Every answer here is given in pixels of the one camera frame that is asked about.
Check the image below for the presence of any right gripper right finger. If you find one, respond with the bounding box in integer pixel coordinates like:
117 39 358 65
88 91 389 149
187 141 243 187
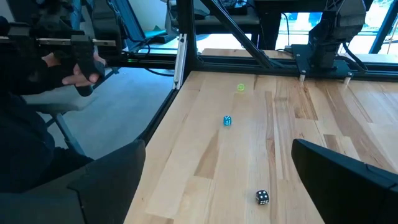
290 138 398 224

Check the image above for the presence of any small black die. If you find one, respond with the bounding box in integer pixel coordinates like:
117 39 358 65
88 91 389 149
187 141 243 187
255 189 271 206

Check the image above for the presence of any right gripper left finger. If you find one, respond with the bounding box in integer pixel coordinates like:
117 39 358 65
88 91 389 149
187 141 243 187
0 139 147 224

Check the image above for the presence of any black aluminium rig frame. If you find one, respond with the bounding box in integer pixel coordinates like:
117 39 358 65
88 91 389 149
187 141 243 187
118 0 398 147

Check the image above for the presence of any white frame bracket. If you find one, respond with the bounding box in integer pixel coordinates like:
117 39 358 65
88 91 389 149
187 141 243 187
172 33 188 90

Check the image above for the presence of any grey chair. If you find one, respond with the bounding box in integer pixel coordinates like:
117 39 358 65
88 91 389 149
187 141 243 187
21 84 103 156

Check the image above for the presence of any person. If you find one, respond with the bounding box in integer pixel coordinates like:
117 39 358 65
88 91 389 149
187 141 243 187
0 55 94 194

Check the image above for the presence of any person's hand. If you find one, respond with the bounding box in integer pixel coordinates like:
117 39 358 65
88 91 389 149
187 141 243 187
42 52 107 88

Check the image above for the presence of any black leader arm handle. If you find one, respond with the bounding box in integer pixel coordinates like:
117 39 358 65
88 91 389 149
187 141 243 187
0 0 125 97

